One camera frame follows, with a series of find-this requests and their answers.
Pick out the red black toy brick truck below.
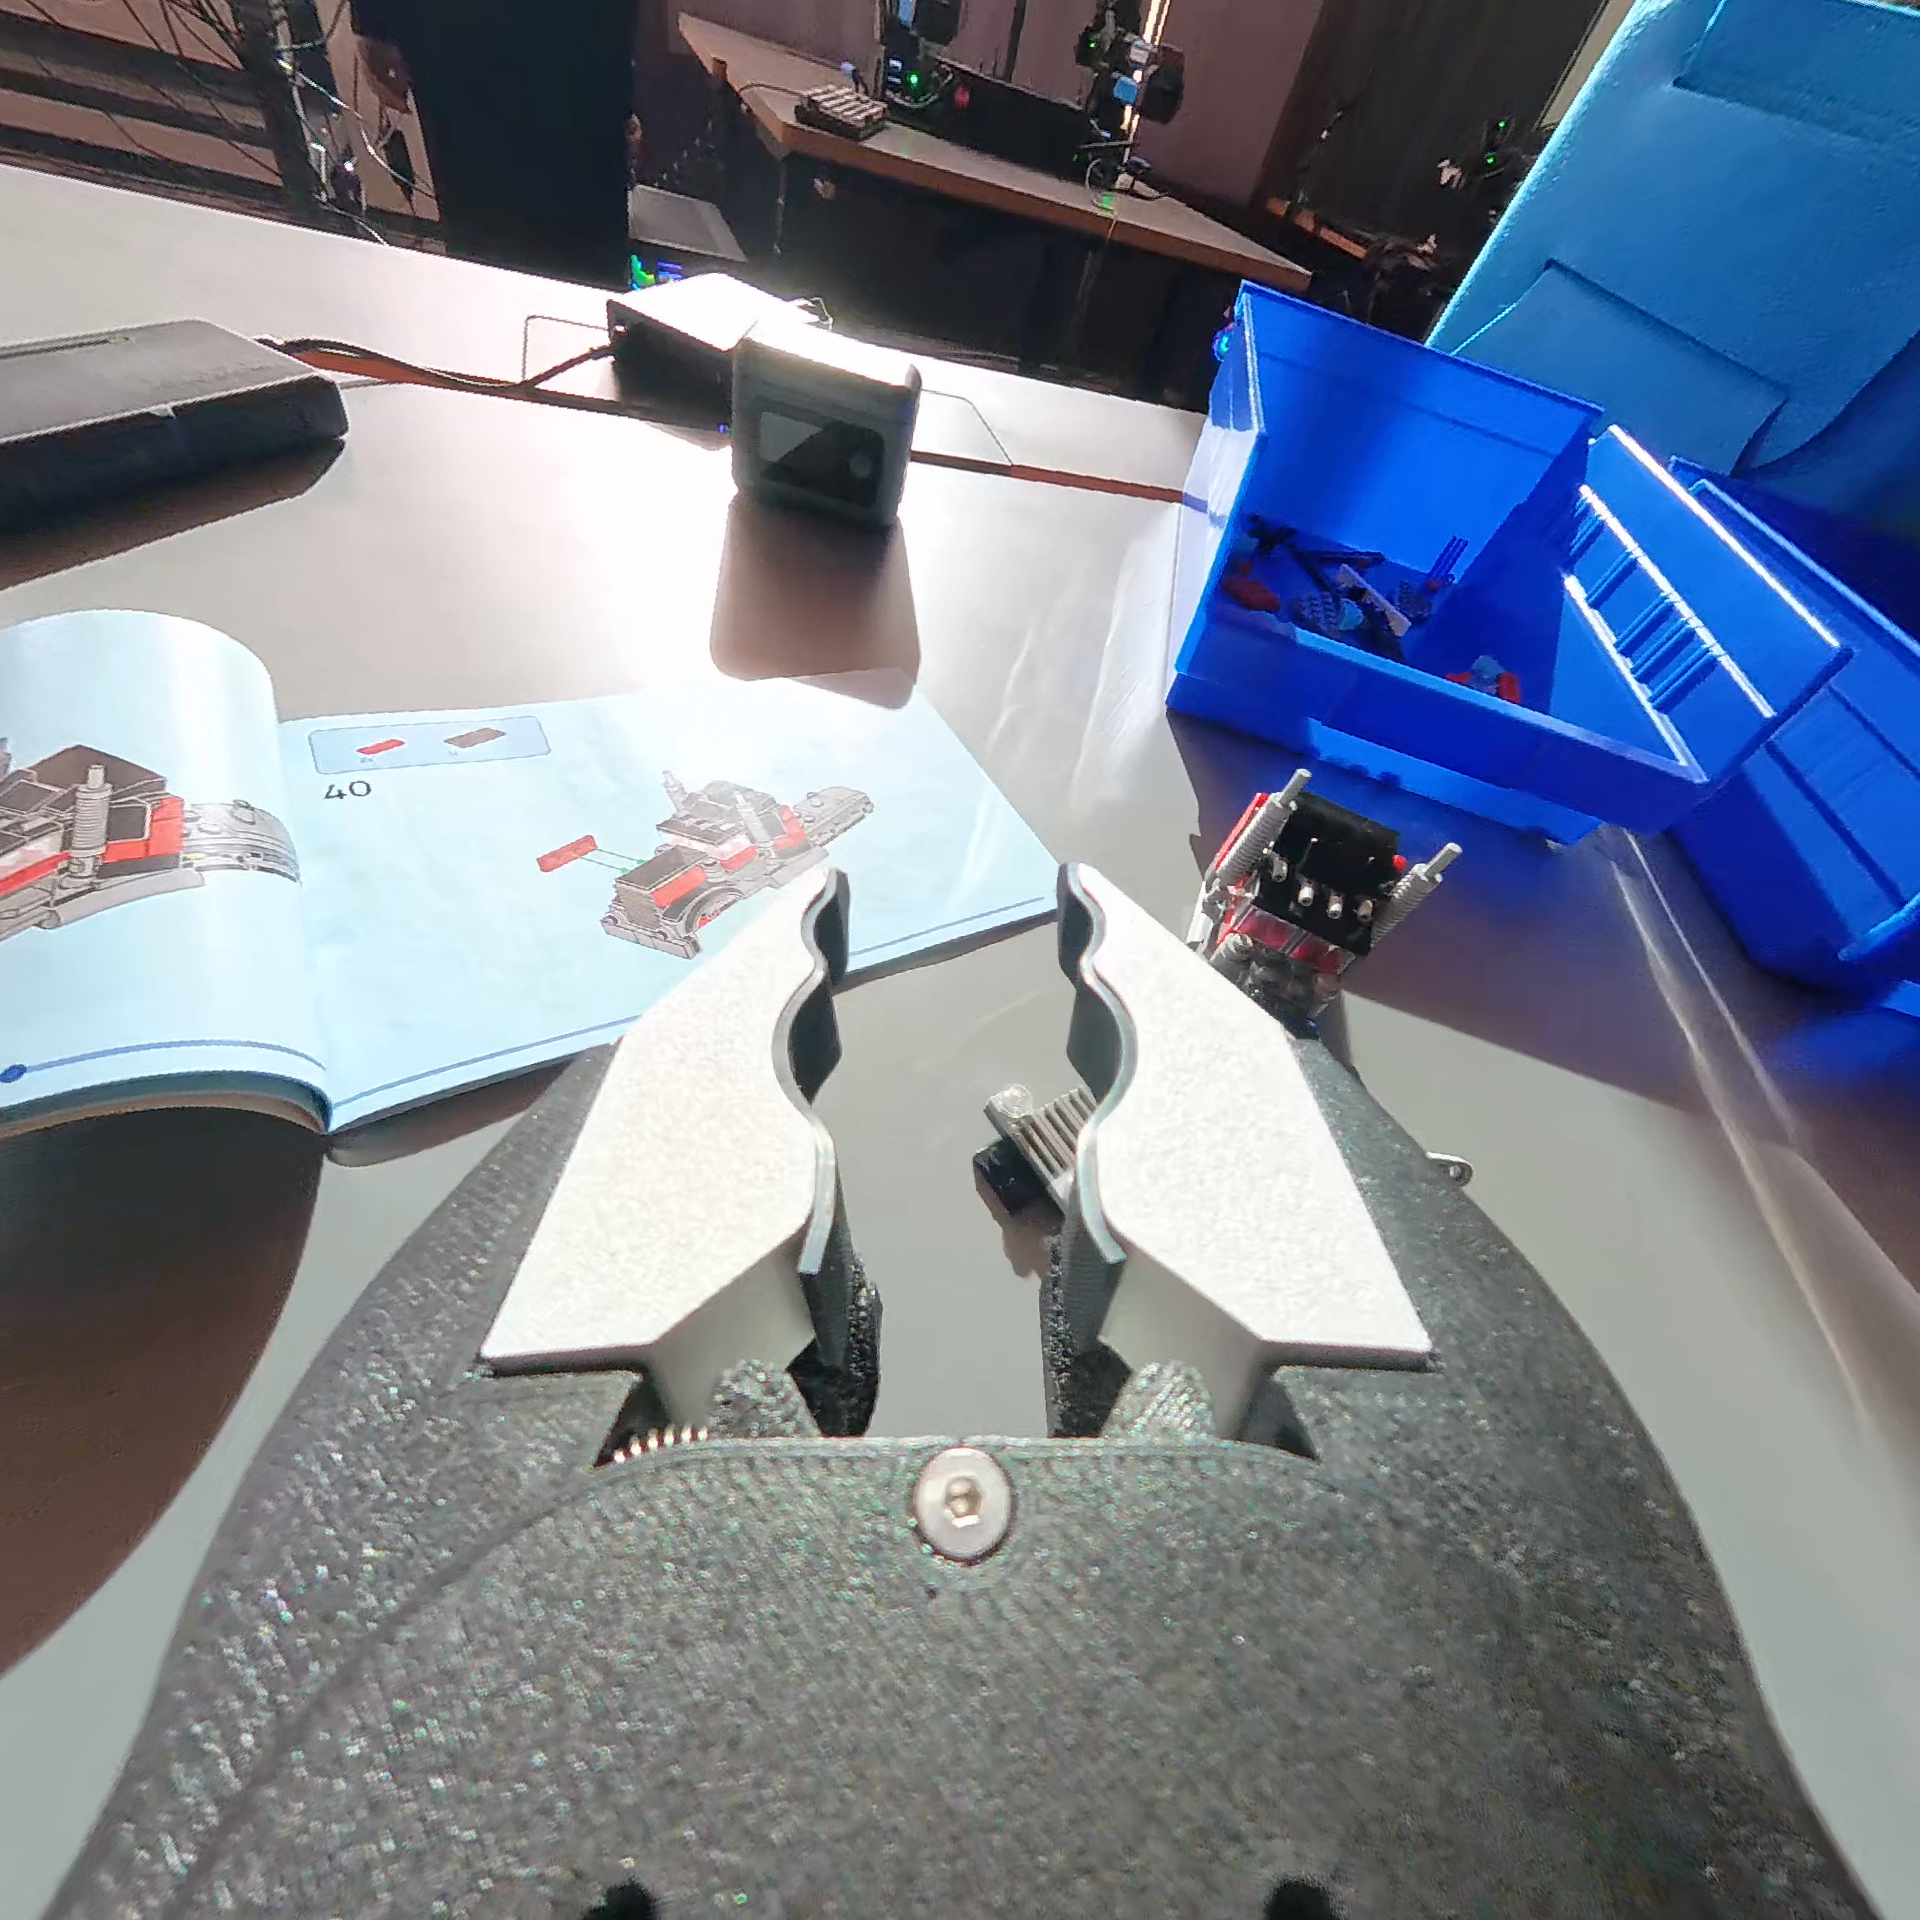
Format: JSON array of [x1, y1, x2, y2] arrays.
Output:
[[1184, 769, 1466, 1037]]

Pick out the grey desk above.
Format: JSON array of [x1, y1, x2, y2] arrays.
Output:
[[0, 164, 1920, 1920]]

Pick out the black equipment rig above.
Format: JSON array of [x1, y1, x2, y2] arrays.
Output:
[[874, 0, 1192, 128]]

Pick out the blue fabric chair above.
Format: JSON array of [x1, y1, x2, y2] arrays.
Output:
[[1422, 0, 1920, 485]]

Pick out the red cable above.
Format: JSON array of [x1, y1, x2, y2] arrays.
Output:
[[256, 337, 1210, 500]]

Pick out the small grey black brick assembly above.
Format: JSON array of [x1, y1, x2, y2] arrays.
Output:
[[969, 1079, 1107, 1212]]

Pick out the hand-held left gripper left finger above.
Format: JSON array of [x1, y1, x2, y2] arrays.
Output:
[[477, 872, 858, 1444]]

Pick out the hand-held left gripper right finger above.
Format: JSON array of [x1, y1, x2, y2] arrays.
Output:
[[1049, 859, 1437, 1444]]

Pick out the heap of small toy bricks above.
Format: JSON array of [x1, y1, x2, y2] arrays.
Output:
[[1222, 509, 1525, 707]]

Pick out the black adapter box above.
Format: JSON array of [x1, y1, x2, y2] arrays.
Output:
[[604, 273, 829, 409]]

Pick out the black flat box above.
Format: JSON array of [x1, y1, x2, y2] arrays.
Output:
[[0, 317, 352, 513]]

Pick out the large blue plastic bin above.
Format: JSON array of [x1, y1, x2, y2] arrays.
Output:
[[1668, 456, 1920, 1024]]

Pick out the light blue instruction booklet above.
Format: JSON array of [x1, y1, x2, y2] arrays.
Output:
[[0, 608, 1066, 1143]]

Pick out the grey cube device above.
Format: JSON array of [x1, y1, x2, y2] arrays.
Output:
[[729, 335, 923, 529]]

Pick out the brown table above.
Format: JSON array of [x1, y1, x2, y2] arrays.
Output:
[[675, 11, 1318, 300]]

